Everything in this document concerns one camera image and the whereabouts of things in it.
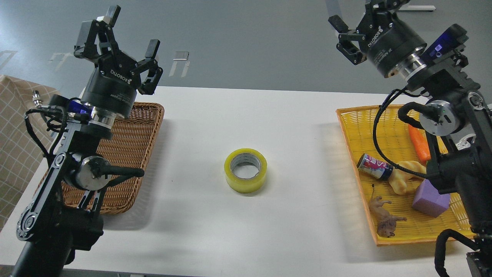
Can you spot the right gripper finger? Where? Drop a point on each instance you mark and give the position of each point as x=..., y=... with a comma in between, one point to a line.
x=346, y=39
x=374, y=7

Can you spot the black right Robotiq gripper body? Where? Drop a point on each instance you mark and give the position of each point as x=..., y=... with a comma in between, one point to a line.
x=388, y=40

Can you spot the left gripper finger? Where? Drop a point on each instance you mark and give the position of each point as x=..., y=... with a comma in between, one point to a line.
x=96, y=38
x=146, y=74

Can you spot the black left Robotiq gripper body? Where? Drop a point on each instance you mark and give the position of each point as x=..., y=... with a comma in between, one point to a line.
x=111, y=85

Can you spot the yellow tape roll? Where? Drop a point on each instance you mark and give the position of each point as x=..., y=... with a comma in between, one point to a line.
x=245, y=156

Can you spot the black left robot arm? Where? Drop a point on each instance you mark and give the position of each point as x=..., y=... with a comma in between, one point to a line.
x=64, y=213

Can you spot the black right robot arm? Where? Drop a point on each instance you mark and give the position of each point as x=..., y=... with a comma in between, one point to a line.
x=456, y=118

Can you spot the white stand base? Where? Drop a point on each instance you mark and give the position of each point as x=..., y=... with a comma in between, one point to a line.
x=430, y=8

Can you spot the brown wicker basket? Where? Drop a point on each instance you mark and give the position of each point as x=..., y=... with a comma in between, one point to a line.
x=131, y=146

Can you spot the yellow plastic basket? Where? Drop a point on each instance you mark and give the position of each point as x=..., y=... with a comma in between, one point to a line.
x=394, y=140

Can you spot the orange toy carrot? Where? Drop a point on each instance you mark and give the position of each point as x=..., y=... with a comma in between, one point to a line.
x=420, y=144

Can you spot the beige checkered cloth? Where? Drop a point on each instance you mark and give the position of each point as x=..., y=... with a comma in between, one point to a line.
x=19, y=154

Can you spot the small drink can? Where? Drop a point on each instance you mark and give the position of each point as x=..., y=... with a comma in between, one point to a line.
x=378, y=169

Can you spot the toy croissant bread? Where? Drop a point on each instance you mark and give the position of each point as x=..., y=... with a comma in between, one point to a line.
x=398, y=178

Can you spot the purple foam block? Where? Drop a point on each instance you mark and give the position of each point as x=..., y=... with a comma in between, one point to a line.
x=429, y=201

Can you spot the brown toy lion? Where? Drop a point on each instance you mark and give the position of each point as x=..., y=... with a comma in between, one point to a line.
x=386, y=222

